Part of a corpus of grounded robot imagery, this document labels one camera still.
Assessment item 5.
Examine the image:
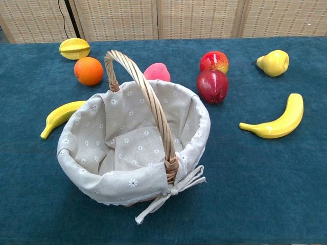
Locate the yellow starfruit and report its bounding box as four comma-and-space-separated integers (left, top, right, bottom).
59, 37, 91, 61

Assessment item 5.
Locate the dark red apple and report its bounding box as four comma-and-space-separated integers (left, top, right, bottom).
196, 69, 229, 105

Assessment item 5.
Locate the bamboo folding screen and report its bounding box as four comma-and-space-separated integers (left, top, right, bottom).
0, 0, 327, 44

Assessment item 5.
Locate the wicker basket with floral liner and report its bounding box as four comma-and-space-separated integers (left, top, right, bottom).
56, 50, 212, 225

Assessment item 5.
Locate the teal tablecloth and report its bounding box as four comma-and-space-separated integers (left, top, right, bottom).
0, 36, 327, 245

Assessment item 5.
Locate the yellow plastic banana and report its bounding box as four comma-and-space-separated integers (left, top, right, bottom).
40, 100, 87, 140
239, 93, 305, 139

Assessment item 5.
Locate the yellow pear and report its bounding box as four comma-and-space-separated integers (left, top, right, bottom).
251, 50, 290, 77

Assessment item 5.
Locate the red and yellow apple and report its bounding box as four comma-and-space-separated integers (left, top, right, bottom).
199, 51, 229, 75

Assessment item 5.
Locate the pink peach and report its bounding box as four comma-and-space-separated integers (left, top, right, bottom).
143, 62, 171, 83

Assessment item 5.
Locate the black cable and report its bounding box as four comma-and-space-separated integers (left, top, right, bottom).
57, 0, 68, 39

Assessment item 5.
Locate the orange fruit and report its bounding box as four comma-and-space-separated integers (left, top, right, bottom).
74, 57, 105, 86

